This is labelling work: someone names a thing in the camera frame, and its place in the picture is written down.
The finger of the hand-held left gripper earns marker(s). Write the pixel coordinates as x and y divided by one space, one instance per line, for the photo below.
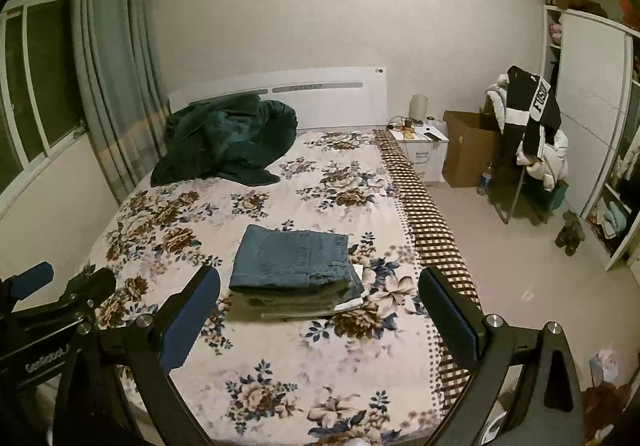
85 288
32 276

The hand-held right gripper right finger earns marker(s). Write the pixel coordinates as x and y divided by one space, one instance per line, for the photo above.
450 323

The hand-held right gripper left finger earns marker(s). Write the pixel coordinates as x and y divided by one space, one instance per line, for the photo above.
189 323

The blue denim pants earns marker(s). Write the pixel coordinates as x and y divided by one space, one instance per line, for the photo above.
285 256

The brown checkered bed sheet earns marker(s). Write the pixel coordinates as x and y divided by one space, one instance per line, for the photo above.
435 236

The grey fluffy folded garment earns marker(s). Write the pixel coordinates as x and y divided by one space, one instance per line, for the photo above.
280 300

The bed with floral cover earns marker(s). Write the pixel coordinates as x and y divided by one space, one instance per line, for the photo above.
300 376

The metal-legged chair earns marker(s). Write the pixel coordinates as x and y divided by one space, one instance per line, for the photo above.
507 206

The plastic water bottle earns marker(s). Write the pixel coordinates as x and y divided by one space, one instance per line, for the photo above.
484 181

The pink printed packet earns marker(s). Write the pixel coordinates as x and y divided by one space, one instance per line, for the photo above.
605 366

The green storage box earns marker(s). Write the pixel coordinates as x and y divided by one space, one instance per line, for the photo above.
557 196

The white nightstand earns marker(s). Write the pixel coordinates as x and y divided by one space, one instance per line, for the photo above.
425 159

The large brown cardboard box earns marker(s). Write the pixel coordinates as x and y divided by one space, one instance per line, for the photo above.
467 151

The dark red cloth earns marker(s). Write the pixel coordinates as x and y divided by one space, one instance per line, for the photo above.
607 408

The white-framed window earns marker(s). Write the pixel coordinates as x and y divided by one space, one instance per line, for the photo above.
30 91

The dark green duvet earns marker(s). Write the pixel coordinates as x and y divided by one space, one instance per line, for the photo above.
220 141

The white puffy jacket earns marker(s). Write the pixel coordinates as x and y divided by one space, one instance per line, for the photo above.
547 166

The dark flat device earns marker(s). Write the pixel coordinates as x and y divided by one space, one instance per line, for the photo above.
433 135

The folded teal clothes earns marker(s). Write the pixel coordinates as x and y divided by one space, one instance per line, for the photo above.
612 218

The translucent plastic container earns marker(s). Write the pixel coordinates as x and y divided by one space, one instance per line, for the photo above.
437 122

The beige table lamp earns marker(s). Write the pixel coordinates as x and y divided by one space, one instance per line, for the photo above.
419 109

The black and white jacket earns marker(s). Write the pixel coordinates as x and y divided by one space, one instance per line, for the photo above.
530 111

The grey-green curtain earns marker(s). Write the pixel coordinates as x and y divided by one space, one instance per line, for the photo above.
115 56

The white bed headboard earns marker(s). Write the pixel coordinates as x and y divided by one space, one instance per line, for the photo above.
340 101

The white wardrobe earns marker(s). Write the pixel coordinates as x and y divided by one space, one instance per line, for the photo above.
585 101

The pink soft item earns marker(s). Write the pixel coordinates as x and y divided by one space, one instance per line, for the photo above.
555 31

